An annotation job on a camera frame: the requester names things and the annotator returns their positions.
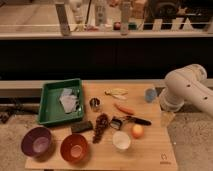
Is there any orange yellow apple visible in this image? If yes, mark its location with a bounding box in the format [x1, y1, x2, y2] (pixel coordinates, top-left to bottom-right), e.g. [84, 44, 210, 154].
[131, 124, 144, 139]

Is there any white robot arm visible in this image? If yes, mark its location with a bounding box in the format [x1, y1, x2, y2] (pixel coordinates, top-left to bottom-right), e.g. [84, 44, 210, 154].
[159, 64, 213, 127]

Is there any blue cup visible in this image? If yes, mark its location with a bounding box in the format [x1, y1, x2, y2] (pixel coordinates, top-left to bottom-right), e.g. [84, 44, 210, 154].
[145, 89, 157, 103]

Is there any small metal cup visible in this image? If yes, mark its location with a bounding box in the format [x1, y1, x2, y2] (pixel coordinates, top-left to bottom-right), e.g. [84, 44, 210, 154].
[89, 98, 101, 112]

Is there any orange carrot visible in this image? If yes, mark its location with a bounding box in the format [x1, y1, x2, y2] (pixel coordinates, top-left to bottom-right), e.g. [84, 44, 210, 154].
[114, 103, 135, 115]

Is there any wooden board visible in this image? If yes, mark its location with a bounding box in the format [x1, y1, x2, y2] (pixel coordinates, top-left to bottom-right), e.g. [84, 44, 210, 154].
[25, 83, 177, 171]

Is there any brown grape bunch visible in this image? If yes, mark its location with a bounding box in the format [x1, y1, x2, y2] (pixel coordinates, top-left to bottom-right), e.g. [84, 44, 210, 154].
[93, 113, 109, 143]

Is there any dark rectangular block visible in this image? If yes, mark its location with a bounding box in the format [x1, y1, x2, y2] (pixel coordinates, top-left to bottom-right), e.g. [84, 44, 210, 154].
[71, 121, 93, 133]

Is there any orange bowl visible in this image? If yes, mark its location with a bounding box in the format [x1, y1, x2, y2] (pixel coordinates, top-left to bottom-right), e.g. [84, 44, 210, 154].
[60, 134, 89, 163]

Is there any clear plastic bag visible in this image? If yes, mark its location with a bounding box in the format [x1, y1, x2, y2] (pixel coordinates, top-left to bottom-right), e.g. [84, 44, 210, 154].
[59, 88, 79, 113]

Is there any green plastic tray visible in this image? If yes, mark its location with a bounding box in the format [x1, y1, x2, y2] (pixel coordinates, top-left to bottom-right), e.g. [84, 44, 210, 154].
[38, 78, 84, 126]

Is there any purple bowl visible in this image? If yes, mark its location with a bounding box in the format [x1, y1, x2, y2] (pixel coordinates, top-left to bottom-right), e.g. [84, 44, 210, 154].
[21, 127, 52, 157]

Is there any black handled peeler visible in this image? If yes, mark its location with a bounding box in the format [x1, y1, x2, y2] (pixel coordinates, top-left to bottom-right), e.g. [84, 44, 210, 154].
[109, 116, 151, 130]

